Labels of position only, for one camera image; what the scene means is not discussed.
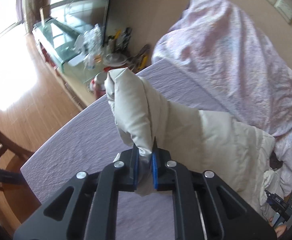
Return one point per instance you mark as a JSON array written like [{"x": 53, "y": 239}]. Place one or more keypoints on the pink floral crumpled duvet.
[{"x": 218, "y": 45}]

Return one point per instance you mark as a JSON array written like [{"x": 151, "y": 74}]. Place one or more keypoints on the person's right hand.
[{"x": 280, "y": 230}]

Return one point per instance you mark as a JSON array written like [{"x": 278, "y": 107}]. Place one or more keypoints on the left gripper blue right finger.
[{"x": 155, "y": 163}]

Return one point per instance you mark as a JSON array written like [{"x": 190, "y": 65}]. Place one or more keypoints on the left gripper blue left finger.
[{"x": 134, "y": 166}]

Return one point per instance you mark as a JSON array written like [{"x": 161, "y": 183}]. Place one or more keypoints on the white puffer down jacket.
[{"x": 201, "y": 140}]

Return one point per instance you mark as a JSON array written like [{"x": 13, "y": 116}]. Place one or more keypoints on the flat screen television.
[{"x": 80, "y": 15}]

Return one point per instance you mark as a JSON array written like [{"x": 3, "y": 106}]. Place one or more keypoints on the glass top TV cabinet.
[{"x": 58, "y": 39}]

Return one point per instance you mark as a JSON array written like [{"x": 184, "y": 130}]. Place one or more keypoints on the lavender bed sheet mattress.
[{"x": 90, "y": 141}]

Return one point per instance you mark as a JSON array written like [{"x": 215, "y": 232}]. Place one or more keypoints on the red thermos bottle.
[{"x": 97, "y": 85}]

